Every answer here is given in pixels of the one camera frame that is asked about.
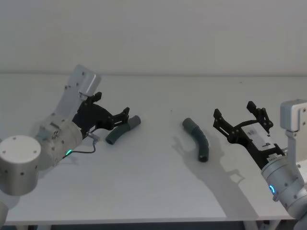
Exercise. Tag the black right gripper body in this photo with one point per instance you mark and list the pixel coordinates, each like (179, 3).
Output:
(257, 141)

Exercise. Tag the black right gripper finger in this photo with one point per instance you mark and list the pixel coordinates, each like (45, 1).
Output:
(224, 124)
(262, 117)

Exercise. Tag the short bent grey pipe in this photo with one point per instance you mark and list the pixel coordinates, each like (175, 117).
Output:
(120, 133)

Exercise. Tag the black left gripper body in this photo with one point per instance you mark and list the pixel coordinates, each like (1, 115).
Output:
(92, 117)

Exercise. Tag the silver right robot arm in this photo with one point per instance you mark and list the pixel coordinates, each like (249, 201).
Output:
(283, 182)

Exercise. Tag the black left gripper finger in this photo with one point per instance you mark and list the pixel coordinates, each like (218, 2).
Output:
(121, 118)
(93, 97)

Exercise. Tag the long bent grey pipe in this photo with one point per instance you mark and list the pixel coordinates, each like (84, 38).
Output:
(201, 141)

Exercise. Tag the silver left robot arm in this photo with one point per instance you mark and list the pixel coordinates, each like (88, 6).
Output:
(19, 165)

